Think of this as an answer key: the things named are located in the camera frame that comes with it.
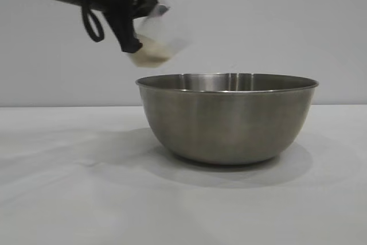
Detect stainless steel mixing bowl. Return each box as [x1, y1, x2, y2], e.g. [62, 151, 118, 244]
[135, 73, 320, 166]

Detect white rice grains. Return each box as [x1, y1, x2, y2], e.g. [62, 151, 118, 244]
[133, 34, 173, 68]

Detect clear plastic measuring cup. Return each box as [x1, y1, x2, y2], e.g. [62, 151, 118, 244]
[127, 15, 186, 69]

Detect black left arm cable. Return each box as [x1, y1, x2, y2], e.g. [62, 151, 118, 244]
[81, 5, 104, 42]

